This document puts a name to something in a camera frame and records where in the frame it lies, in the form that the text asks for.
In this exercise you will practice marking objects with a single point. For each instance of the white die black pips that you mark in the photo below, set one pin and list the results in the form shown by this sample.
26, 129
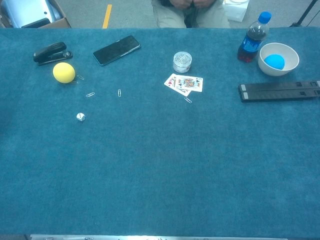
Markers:
80, 116

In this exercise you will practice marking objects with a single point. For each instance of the hearts playing card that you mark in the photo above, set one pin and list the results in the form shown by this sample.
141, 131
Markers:
170, 81

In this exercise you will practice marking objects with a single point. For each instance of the blue felt table cloth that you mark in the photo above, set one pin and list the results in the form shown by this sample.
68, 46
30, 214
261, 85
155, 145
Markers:
160, 162

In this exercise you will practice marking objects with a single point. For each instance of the king of clubs card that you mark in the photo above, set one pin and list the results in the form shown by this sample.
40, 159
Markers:
190, 83

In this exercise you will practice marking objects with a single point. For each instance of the clear round plastic jar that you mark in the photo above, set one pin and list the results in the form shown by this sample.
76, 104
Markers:
182, 62

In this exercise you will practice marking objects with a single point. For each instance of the black smartphone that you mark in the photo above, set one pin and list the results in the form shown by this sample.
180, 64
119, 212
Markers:
116, 50

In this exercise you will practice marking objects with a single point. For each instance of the seated person beige trousers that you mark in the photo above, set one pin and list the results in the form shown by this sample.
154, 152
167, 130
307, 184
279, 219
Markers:
170, 15

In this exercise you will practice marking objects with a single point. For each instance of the yellow foam ball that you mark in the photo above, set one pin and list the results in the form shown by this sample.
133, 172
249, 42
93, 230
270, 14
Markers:
63, 72

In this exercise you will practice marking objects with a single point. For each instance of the cola bottle blue cap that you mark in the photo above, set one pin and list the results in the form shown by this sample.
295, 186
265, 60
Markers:
252, 40

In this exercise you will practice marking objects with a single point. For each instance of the blue foam ball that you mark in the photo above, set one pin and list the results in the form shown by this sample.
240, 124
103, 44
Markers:
274, 62

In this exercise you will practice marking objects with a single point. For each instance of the black stapler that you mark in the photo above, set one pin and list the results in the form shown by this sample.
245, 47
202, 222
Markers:
50, 51

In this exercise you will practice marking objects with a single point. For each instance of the white paper bag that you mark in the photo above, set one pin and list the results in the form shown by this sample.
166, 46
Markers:
236, 11

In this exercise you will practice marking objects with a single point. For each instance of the cardboard box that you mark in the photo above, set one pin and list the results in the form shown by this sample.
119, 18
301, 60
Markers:
61, 23

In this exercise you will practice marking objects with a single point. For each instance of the white bowl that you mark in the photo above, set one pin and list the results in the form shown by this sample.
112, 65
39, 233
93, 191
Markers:
291, 53

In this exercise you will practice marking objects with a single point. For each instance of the silver device in box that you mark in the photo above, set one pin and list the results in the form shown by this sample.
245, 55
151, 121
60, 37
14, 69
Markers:
27, 10

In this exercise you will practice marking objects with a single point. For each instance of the black tripod leg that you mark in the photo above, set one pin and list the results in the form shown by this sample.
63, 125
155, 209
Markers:
303, 15

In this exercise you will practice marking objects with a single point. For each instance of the aluminium rail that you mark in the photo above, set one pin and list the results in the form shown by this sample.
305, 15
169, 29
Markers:
150, 237

